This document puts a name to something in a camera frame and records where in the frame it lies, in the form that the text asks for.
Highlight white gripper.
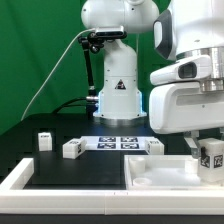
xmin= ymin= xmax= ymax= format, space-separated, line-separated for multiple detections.
xmin=149 ymin=82 xmax=224 ymax=159

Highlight white square tabletop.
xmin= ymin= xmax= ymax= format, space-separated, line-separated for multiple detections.
xmin=124 ymin=155 xmax=224 ymax=190

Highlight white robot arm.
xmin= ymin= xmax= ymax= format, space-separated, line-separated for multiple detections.
xmin=81 ymin=0 xmax=224 ymax=158

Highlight white U-shaped fence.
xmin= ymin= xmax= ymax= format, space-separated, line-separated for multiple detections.
xmin=0 ymin=158 xmax=224 ymax=215

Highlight white marker base plate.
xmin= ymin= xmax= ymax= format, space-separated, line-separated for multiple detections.
xmin=83 ymin=136 xmax=156 ymax=150

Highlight black cables at base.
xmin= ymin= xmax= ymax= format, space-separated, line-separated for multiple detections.
xmin=53 ymin=97 xmax=88 ymax=115

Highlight camera on black mount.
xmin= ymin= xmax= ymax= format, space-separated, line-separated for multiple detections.
xmin=78 ymin=26 xmax=127 ymax=117

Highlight white camera cable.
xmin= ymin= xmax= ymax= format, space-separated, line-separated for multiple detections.
xmin=20 ymin=27 xmax=97 ymax=122

